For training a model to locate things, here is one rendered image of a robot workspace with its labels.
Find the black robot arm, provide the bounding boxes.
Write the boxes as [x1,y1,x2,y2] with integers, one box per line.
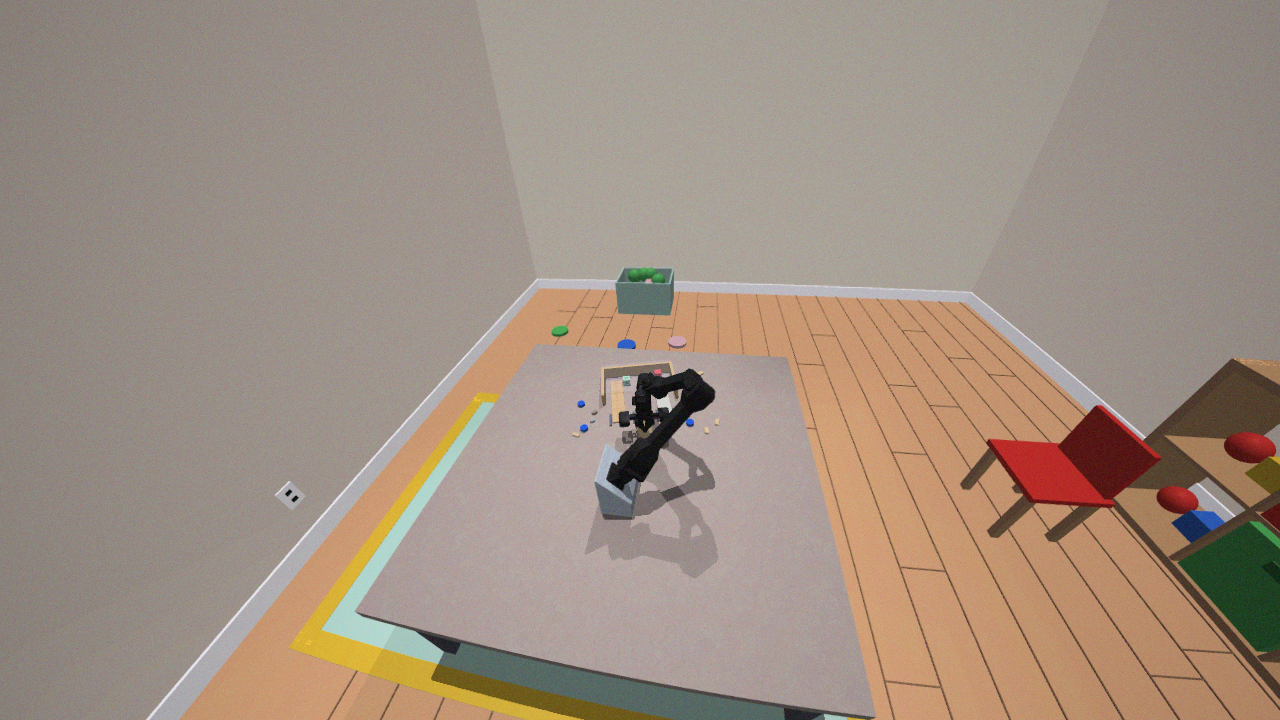
[605,369,716,491]

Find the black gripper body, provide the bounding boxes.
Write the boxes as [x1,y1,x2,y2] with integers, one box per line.
[620,404,669,428]

